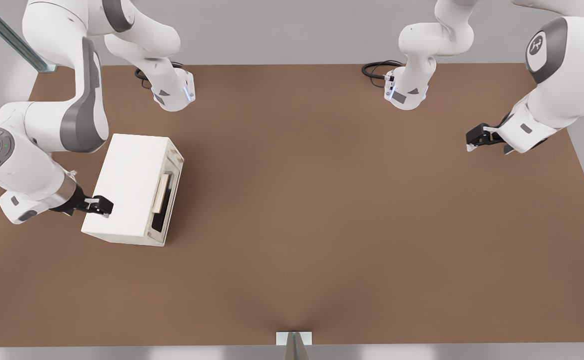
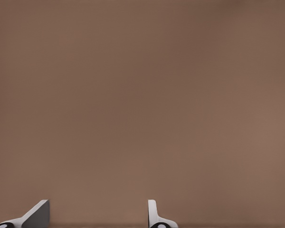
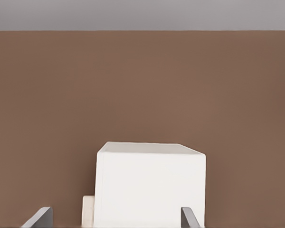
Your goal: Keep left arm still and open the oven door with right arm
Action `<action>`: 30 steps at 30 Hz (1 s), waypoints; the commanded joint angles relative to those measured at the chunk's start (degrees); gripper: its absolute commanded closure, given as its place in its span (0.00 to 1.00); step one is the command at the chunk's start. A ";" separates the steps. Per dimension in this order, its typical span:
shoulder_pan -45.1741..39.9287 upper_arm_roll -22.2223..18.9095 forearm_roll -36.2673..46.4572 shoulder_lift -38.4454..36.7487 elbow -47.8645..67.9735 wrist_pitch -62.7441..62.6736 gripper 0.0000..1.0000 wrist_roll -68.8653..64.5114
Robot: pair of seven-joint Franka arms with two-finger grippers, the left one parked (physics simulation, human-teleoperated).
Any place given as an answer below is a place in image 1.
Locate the silver frame post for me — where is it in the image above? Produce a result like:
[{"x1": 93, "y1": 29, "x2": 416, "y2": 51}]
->
[
  {"x1": 0, "y1": 0, "x2": 58, "y2": 74},
  {"x1": 276, "y1": 331, "x2": 313, "y2": 360}
]

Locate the white oven door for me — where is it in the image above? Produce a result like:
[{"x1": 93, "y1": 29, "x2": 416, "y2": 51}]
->
[{"x1": 144, "y1": 148, "x2": 185, "y2": 246}]

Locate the pale oven door handle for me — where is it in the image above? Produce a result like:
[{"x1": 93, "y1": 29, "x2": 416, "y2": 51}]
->
[{"x1": 153, "y1": 172, "x2": 173, "y2": 216}]

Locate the white oven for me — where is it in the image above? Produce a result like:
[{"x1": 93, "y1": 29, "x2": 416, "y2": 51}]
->
[{"x1": 81, "y1": 133, "x2": 185, "y2": 247}]

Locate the black cable loop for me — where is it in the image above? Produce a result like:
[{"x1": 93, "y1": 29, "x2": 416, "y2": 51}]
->
[
  {"x1": 361, "y1": 60, "x2": 405, "y2": 81},
  {"x1": 135, "y1": 61, "x2": 185, "y2": 91}
]

